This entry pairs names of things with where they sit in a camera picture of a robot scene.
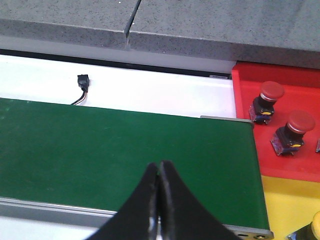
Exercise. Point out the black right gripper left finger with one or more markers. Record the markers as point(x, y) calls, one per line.
point(137, 219)

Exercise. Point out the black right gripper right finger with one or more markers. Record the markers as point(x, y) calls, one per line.
point(183, 217)

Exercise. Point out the red mushroom push button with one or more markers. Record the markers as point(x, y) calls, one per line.
point(288, 139)
point(262, 109)

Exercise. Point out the green conveyor belt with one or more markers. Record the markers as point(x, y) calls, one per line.
point(94, 157)

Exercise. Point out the yellow plastic tray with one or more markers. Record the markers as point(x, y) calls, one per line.
point(291, 204)

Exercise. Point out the small black sensor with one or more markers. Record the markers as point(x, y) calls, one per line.
point(83, 82)

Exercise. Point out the left grey stone slab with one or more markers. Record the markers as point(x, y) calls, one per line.
point(94, 23)

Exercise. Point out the grey stone slab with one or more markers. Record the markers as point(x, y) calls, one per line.
point(94, 23)
point(281, 32)

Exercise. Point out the right grey stone slab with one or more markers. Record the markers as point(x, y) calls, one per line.
point(281, 32)

